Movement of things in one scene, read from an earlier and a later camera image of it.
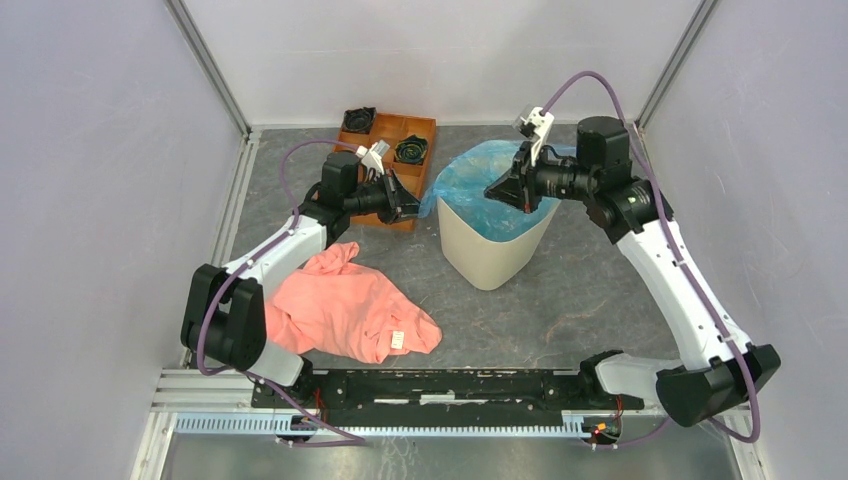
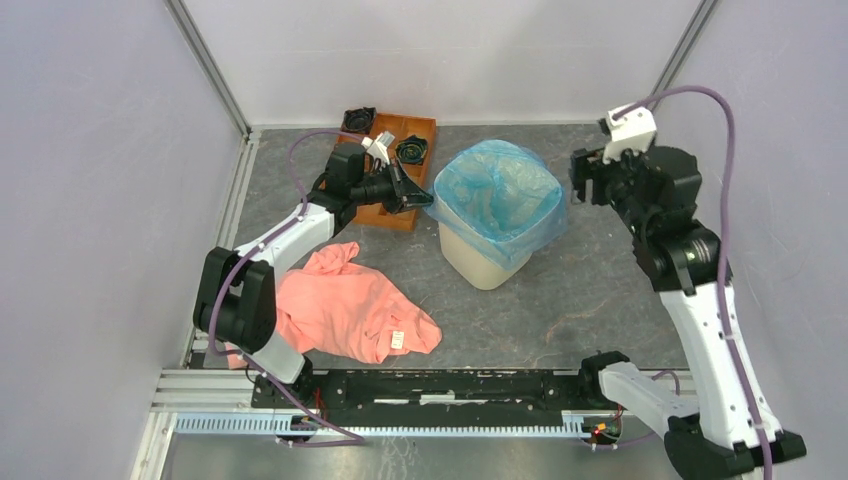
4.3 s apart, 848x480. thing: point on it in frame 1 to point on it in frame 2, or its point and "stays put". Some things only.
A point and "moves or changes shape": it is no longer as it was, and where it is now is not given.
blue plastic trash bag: x=461 y=188 moves or changes shape
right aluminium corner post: x=702 y=10 stays put
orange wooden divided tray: x=388 y=128 stays put
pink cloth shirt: x=333 y=305 stays put
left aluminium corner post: x=208 y=64 stays put
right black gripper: x=519 y=186 to x=591 y=162
